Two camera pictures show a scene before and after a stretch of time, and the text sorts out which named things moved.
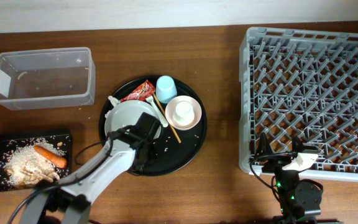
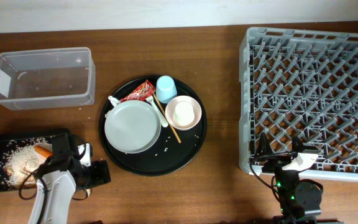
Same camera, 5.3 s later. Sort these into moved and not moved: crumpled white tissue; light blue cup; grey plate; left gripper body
Moved: left gripper body
Not moved: crumpled white tissue; grey plate; light blue cup
